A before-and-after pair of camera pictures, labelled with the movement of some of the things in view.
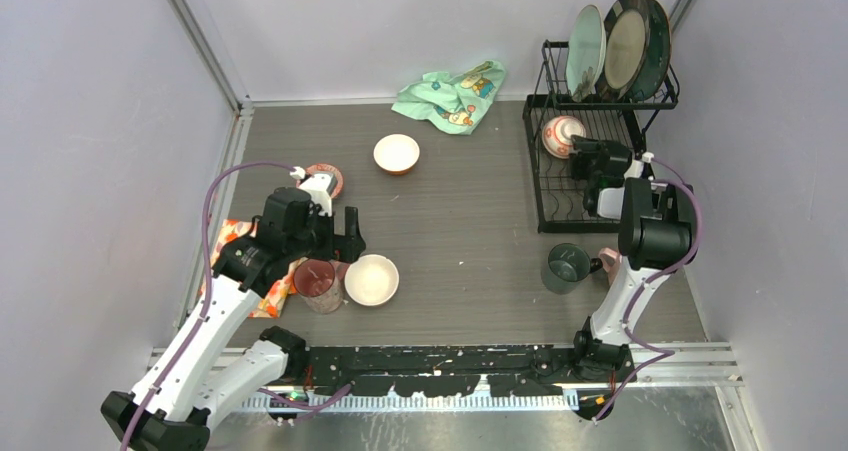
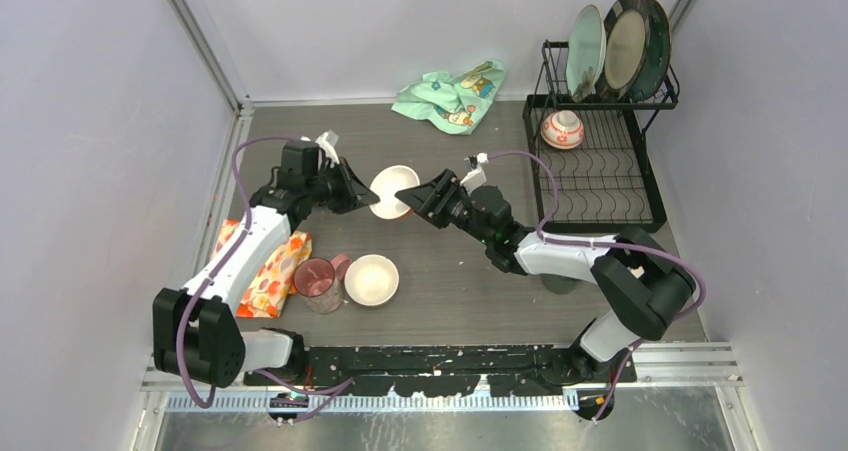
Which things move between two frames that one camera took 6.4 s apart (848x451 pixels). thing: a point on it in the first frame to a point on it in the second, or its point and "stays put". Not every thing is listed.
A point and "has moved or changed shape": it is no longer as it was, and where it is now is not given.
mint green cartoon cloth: x=456 y=104 stays put
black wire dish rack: x=553 y=117 stays put
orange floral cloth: x=271 y=305 stays put
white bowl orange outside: x=397 y=154 to x=385 y=184
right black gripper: x=587 y=149 to x=426 y=197
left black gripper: x=345 y=247 to x=356 y=193
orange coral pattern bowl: x=557 y=135 has moved or changed shape
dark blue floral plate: x=659 y=52 stays put
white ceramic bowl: x=371 y=280 stays put
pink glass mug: x=319 y=282 stays put
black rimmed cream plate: x=626 y=44 stays put
